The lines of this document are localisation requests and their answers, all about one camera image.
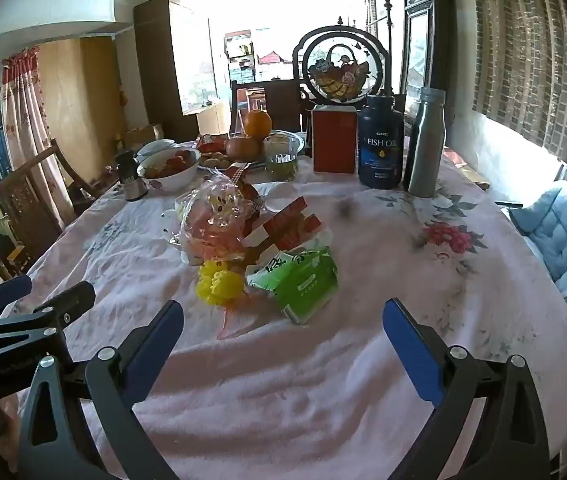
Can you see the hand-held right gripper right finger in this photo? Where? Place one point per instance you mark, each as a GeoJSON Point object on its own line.
{"type": "Point", "coordinates": [411, 347]}

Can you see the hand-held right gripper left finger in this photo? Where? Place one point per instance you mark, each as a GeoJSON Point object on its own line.
{"type": "Point", "coordinates": [156, 345]}

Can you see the clear plastic bag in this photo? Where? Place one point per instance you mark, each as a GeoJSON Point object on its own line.
{"type": "Point", "coordinates": [208, 220]}

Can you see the yellow flower ornament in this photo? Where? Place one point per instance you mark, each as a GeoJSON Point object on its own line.
{"type": "Point", "coordinates": [218, 282]}

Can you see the wooden armchair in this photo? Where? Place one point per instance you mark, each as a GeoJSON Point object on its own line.
{"type": "Point", "coordinates": [23, 200]}

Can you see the pink floral tablecloth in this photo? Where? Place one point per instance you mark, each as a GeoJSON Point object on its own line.
{"type": "Point", "coordinates": [313, 385]}

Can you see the green tissue packet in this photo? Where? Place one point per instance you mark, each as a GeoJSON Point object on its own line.
{"type": "Point", "coordinates": [303, 280]}

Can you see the black and silver cup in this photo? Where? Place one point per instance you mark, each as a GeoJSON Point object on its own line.
{"type": "Point", "coordinates": [131, 180]}

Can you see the white floral bowl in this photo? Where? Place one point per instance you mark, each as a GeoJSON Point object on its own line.
{"type": "Point", "coordinates": [171, 182]}

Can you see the red and white carton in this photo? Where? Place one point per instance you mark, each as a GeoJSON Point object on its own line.
{"type": "Point", "coordinates": [286, 215]}
{"type": "Point", "coordinates": [303, 230]}

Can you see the pink floral curtain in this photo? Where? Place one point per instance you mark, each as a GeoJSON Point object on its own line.
{"type": "Point", "coordinates": [28, 125]}

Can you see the red tomatoes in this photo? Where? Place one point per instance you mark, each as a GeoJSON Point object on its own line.
{"type": "Point", "coordinates": [173, 164]}

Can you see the black remote control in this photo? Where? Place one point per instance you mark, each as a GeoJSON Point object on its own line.
{"type": "Point", "coordinates": [509, 204]}

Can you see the blue cushioned chair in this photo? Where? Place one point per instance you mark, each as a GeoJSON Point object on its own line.
{"type": "Point", "coordinates": [553, 235]}

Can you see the steel bottle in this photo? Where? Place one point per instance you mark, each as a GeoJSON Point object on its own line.
{"type": "Point", "coordinates": [426, 150]}

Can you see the dark blue supplement bottle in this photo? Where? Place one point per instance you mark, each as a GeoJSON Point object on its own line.
{"type": "Point", "coordinates": [381, 150]}

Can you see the red snack packet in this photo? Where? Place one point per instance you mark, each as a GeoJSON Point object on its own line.
{"type": "Point", "coordinates": [212, 142]}

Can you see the red box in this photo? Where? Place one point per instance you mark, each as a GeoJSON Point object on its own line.
{"type": "Point", "coordinates": [334, 140]}

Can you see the glass jar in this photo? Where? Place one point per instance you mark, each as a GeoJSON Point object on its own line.
{"type": "Point", "coordinates": [281, 157]}

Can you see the white plate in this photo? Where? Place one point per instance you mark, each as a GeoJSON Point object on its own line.
{"type": "Point", "coordinates": [301, 142]}

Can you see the tall brown cabinet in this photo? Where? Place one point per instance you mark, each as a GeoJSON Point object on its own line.
{"type": "Point", "coordinates": [156, 70]}

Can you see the dark wooden chair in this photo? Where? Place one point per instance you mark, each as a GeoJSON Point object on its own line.
{"type": "Point", "coordinates": [283, 105]}

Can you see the round framed basket decoration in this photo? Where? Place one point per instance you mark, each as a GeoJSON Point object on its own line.
{"type": "Point", "coordinates": [341, 70]}

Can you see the checked curtain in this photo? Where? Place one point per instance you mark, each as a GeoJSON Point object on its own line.
{"type": "Point", "coordinates": [528, 50]}

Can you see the dark carved mirror frame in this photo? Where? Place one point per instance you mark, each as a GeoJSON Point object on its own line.
{"type": "Point", "coordinates": [438, 35]}

